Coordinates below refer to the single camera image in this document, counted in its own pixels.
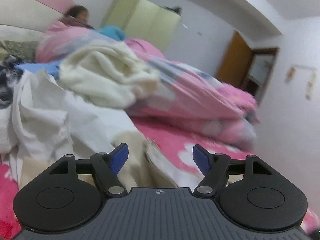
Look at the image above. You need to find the cream knit sweater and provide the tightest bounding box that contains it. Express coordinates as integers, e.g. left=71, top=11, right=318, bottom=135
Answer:
left=59, top=42, right=161, bottom=110

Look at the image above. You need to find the pink floral duvet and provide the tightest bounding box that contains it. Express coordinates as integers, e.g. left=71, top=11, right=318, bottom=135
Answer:
left=35, top=21, right=260, bottom=153

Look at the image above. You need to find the pink and white headboard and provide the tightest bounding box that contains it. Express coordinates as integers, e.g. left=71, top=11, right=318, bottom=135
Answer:
left=0, top=0, right=77, bottom=55

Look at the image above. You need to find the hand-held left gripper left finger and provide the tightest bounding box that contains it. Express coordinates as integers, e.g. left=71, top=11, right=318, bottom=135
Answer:
left=40, top=143, right=129, bottom=197

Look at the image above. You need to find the wooden door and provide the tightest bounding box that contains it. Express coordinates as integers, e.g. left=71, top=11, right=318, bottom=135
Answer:
left=215, top=31, right=280, bottom=105

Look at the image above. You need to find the turquoise cloth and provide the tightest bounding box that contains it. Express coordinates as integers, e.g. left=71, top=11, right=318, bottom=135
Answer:
left=97, top=25, right=126, bottom=41

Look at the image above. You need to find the pale yellow wardrobe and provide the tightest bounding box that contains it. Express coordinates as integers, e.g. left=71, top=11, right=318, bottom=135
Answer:
left=103, top=0, right=183, bottom=52

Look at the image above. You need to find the light blue garment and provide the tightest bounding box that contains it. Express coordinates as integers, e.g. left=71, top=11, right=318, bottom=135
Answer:
left=14, top=61, right=61, bottom=77

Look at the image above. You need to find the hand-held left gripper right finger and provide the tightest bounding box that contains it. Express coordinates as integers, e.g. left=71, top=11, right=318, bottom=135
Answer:
left=192, top=144, right=282, bottom=197

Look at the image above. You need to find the black white plaid shirt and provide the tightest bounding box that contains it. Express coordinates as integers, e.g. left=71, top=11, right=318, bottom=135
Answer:
left=0, top=54, right=26, bottom=108

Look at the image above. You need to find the white garment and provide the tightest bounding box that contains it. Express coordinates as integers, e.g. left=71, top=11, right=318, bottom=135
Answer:
left=0, top=69, right=142, bottom=188

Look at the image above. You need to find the beige zip hoodie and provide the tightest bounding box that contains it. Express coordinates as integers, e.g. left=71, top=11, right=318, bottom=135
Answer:
left=21, top=130, right=200, bottom=189

